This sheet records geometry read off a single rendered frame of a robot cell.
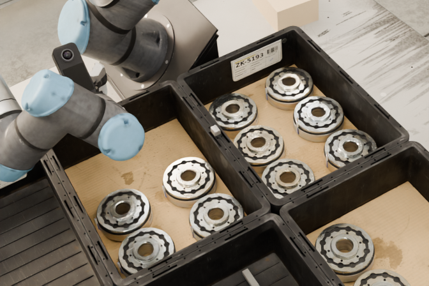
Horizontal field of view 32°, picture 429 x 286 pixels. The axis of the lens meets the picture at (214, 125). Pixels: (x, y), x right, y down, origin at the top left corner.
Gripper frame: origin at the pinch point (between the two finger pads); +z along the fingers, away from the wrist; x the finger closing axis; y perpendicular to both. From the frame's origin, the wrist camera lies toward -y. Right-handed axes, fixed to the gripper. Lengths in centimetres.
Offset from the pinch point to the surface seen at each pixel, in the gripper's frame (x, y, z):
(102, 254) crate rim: -8.5, 21.6, -32.1
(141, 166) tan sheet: 8.1, 21.5, -8.3
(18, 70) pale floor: 11, 46, 158
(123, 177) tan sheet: 3.9, 22.0, -8.5
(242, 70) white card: 36.7, 11.6, -3.6
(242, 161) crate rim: 21.5, 17.6, -28.9
